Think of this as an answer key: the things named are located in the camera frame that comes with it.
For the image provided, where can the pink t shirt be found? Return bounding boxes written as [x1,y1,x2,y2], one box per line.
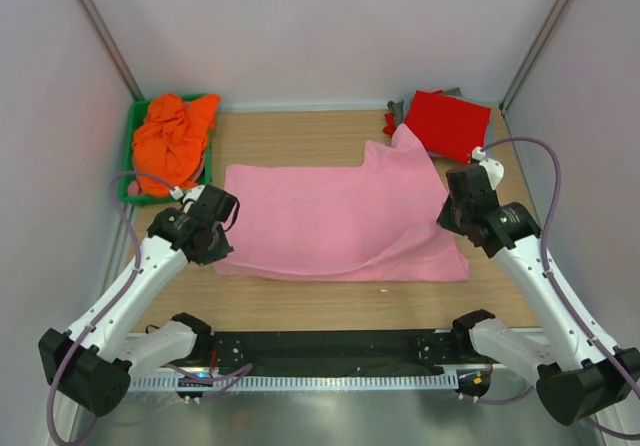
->
[214,126,470,282]

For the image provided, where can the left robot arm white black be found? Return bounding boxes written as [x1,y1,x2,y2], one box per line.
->
[38,185,240,417]

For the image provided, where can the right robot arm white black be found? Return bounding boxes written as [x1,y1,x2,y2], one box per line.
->
[438,160,639,425]

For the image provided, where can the orange t shirt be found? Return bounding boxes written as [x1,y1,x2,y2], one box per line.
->
[132,93,220,190]

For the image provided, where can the folded red t shirt top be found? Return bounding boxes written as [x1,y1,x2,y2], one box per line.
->
[403,89,492,165]

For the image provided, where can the folded red t shirt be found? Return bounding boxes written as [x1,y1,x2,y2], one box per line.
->
[383,112,403,137]
[403,89,492,165]

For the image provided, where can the folded red t shirt bottom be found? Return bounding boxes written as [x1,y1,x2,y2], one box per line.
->
[383,112,403,137]

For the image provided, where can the green plastic bin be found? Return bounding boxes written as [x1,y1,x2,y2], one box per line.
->
[119,91,220,207]

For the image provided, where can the folded grey t shirt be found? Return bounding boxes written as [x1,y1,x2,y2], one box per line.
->
[387,87,497,160]

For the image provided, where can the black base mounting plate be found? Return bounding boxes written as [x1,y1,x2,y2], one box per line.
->
[212,329,491,378]

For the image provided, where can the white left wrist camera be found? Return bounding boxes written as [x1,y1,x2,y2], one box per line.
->
[169,185,204,204]

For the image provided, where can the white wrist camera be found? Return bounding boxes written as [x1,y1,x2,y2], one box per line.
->
[471,147,505,190]
[169,185,204,204]

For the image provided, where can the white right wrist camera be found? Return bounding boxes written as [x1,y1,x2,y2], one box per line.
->
[471,147,505,190]

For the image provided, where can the white slotted cable duct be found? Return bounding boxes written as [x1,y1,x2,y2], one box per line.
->
[129,371,459,393]

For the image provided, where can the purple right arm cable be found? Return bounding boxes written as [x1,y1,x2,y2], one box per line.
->
[457,136,640,440]

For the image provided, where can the right aluminium frame post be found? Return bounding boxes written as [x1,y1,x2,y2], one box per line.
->
[499,0,574,117]

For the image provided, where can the aluminium frame post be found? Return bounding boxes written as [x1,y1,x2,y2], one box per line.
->
[499,0,574,117]
[76,0,145,101]

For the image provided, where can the left aluminium frame post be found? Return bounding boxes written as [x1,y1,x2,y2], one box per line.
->
[76,0,145,101]

